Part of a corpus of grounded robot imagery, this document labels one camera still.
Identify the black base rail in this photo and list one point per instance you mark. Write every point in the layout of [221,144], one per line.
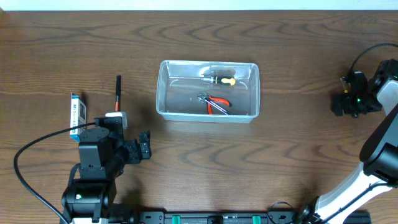
[216,218]

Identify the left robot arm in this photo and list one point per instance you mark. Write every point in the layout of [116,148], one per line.
[91,190]

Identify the blue white small box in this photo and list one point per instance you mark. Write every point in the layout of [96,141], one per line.
[77,116]

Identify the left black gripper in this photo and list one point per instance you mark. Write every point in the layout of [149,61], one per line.
[134,150]

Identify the yellow black stubby screwdriver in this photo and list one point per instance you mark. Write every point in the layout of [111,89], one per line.
[228,81]

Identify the thin black yellow screwdriver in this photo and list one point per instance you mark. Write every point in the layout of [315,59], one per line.
[344,85]

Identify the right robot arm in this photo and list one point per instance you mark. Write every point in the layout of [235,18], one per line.
[377,171]

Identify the clear plastic container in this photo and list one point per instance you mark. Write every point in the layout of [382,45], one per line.
[182,95]

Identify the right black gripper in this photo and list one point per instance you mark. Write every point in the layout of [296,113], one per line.
[344,104]

